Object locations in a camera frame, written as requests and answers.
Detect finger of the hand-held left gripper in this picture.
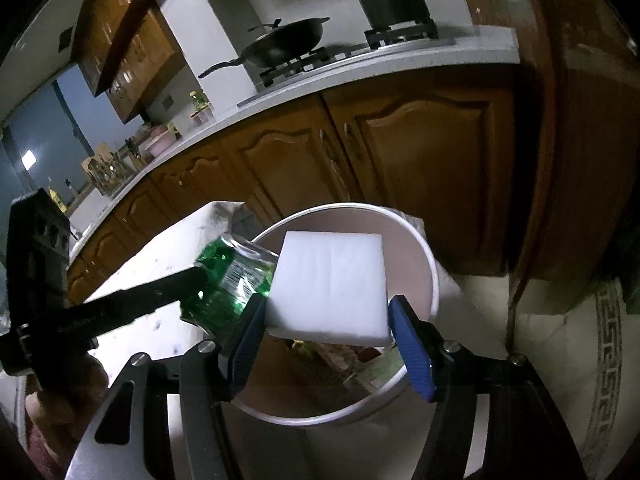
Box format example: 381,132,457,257
59,266,208,348

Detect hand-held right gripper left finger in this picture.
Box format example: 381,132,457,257
65,293,269,480

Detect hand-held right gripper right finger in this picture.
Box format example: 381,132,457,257
387,295,587,480

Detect green plastic bottle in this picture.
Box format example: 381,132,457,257
179,232,280,341

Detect white and brown trash bin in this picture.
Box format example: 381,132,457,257
220,202,441,427

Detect white foam block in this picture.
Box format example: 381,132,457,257
265,230,395,348

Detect person's left hand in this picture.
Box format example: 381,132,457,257
22,355,111,480

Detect floral tablecloth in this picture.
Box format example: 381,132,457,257
67,201,261,361

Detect yellow bottle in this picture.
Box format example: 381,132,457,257
47,177,67,209

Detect dish rack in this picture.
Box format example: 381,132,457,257
81,144,137,197

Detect window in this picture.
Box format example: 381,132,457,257
0,65,97,211

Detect pink container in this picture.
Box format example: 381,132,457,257
144,127,174,157

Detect wooden base cabinets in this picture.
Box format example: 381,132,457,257
65,65,518,306

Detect white kitchen countertop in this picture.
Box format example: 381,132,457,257
67,25,521,253

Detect black wok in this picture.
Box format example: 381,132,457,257
198,17,331,80

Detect gas stove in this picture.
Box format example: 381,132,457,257
237,17,457,109

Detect wooden wall cabinets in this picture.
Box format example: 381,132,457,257
71,0,189,124

